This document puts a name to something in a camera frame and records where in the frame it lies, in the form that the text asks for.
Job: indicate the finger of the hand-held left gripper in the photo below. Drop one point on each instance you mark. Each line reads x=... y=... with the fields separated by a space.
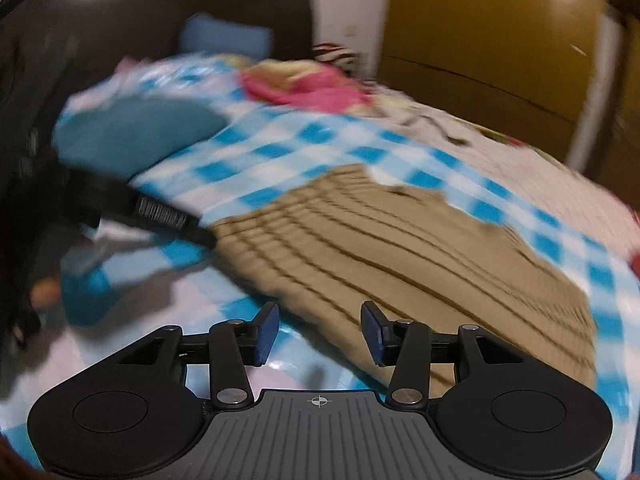
x=201 y=237

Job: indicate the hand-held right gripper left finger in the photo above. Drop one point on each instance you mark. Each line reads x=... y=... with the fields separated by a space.
x=266 y=332

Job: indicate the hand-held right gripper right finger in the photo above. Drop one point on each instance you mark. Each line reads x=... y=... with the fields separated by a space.
x=375 y=332

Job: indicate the tan striped ribbed sweater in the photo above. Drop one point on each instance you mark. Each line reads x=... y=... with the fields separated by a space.
x=400 y=260

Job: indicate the teal pillow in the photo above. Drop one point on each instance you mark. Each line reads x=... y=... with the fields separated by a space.
x=135 y=127

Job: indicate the blue white checkered bed sheet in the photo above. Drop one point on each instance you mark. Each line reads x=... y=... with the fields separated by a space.
x=280 y=150

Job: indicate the dark wooden headboard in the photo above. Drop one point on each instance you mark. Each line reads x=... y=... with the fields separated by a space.
x=125 y=20

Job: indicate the pink floral blanket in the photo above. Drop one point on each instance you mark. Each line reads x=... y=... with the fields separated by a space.
x=310 y=87

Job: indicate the blue pillow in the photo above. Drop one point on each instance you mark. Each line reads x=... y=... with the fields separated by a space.
x=225 y=35

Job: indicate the white floral quilt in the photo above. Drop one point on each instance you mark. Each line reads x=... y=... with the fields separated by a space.
x=525 y=170

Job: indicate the red white striped cloth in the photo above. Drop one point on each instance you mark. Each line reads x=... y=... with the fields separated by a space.
x=336 y=55

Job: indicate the wooden wardrobe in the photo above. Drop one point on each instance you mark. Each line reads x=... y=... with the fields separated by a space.
x=500 y=35

